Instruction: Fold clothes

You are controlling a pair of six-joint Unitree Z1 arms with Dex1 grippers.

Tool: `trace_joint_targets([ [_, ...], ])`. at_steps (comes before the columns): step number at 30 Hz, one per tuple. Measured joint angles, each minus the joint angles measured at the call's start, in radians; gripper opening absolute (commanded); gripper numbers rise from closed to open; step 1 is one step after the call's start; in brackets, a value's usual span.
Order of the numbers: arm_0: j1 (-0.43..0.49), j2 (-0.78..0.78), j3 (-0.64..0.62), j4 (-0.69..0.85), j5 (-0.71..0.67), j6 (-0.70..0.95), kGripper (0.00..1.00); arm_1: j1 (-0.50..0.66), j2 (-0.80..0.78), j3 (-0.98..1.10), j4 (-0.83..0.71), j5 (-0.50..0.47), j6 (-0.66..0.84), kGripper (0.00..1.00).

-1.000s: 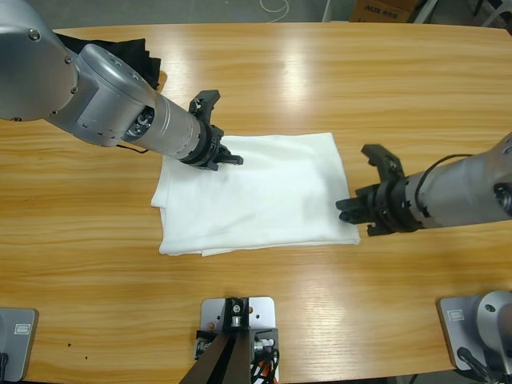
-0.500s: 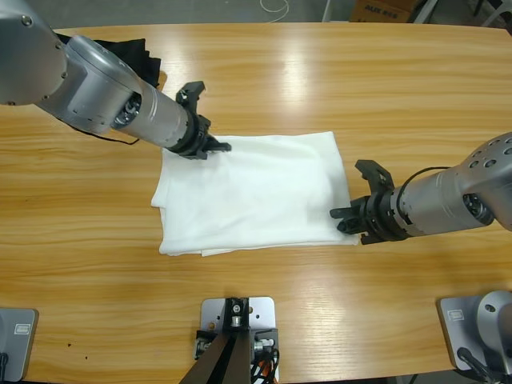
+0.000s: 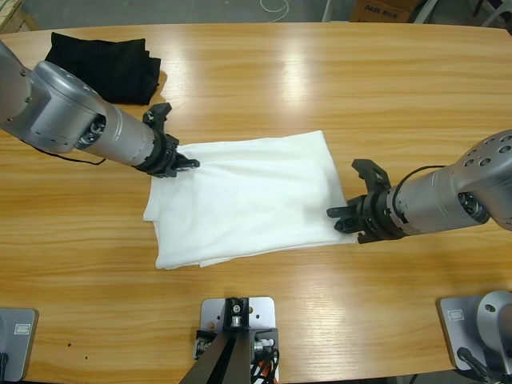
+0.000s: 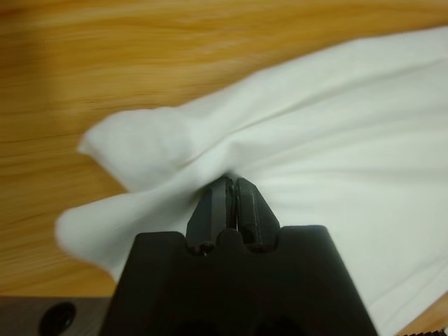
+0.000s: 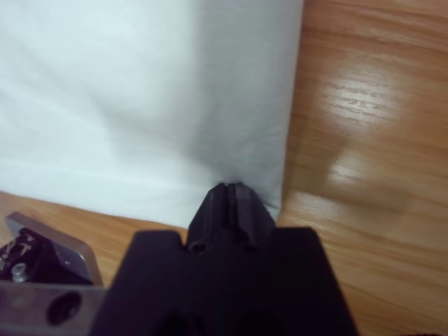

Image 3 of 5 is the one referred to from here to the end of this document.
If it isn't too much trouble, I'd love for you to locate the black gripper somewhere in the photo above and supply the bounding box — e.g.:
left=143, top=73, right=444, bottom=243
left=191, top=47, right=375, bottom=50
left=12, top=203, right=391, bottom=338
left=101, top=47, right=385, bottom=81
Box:
left=326, top=190, right=407, bottom=244
left=135, top=134, right=201, bottom=179

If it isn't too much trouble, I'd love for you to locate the white t-shirt with black logo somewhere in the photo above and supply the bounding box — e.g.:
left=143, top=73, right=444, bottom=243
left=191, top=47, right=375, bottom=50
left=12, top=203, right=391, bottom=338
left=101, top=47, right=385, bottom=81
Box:
left=142, top=130, right=358, bottom=272

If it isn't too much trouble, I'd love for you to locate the black garment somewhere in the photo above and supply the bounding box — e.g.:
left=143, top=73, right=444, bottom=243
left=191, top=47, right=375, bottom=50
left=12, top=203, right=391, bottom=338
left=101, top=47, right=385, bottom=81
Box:
left=44, top=31, right=162, bottom=107

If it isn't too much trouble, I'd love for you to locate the black clamp block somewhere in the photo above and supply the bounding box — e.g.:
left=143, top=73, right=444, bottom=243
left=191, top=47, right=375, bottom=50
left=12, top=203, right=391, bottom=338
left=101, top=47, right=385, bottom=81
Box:
left=194, top=326, right=280, bottom=363

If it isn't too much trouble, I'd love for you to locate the cardboard box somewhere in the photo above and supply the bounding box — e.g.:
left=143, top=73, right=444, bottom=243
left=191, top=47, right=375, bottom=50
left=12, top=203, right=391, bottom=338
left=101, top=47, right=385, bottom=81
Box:
left=350, top=0, right=413, bottom=23

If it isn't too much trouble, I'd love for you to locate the wooden crate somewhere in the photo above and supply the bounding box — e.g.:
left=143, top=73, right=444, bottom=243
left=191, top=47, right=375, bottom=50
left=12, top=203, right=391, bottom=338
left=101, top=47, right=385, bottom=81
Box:
left=0, top=0, right=41, bottom=34

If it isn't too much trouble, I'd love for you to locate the white plastic chair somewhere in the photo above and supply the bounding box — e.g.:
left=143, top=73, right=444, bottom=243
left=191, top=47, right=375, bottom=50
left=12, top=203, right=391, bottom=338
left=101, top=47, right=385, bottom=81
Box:
left=414, top=0, right=512, bottom=30

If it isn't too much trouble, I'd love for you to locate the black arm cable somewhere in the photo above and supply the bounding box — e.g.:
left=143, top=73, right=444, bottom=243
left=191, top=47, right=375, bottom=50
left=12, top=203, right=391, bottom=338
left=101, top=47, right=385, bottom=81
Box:
left=31, top=146, right=107, bottom=166
left=394, top=164, right=447, bottom=209

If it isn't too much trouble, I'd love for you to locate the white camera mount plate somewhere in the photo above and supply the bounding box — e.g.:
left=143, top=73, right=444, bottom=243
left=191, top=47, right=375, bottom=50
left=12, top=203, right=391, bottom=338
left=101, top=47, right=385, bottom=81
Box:
left=199, top=296, right=278, bottom=335

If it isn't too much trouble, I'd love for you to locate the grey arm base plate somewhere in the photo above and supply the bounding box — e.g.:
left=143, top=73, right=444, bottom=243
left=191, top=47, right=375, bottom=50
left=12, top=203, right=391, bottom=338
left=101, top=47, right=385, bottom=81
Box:
left=0, top=306, right=40, bottom=383
left=436, top=295, right=512, bottom=372

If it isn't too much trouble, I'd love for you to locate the white cable loop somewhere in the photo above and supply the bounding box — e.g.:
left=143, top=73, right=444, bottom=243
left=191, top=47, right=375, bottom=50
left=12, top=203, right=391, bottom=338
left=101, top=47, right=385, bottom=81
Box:
left=258, top=0, right=290, bottom=20

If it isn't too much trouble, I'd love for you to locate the dark camera post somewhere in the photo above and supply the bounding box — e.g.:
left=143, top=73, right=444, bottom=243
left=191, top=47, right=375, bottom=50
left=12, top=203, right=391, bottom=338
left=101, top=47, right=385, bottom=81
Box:
left=182, top=296, right=257, bottom=384

